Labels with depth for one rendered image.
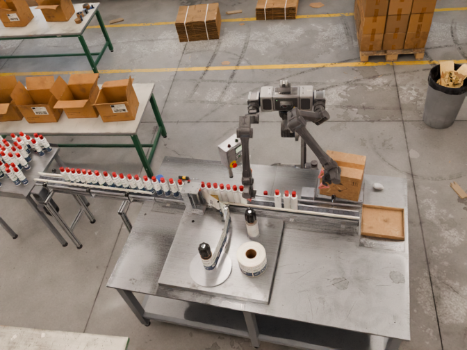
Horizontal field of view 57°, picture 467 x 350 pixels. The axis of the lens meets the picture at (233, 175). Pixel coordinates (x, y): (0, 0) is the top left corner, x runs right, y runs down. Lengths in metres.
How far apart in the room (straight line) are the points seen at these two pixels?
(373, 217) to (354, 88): 2.72
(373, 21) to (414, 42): 0.63
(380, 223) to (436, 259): 1.05
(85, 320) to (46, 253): 0.96
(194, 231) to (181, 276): 0.38
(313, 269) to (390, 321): 0.59
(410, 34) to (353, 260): 3.71
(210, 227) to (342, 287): 1.07
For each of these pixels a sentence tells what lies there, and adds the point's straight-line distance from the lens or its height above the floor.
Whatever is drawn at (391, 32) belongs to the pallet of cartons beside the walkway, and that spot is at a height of 0.39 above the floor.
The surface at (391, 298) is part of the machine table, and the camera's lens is 3.12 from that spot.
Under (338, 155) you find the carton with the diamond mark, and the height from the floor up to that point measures 1.12.
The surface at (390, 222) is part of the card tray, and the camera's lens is 3.42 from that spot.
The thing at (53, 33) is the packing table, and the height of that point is 0.78.
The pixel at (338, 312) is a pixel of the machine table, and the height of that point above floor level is 0.83.
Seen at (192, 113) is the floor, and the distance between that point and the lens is 5.68.
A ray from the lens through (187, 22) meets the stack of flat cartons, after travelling 6.94.
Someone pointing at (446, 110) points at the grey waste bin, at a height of 0.30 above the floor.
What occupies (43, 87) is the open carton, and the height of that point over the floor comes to 1.04.
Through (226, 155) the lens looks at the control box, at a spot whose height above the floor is 1.43.
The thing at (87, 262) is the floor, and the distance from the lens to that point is 4.63.
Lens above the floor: 3.61
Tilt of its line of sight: 49 degrees down
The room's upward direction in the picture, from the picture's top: 11 degrees counter-clockwise
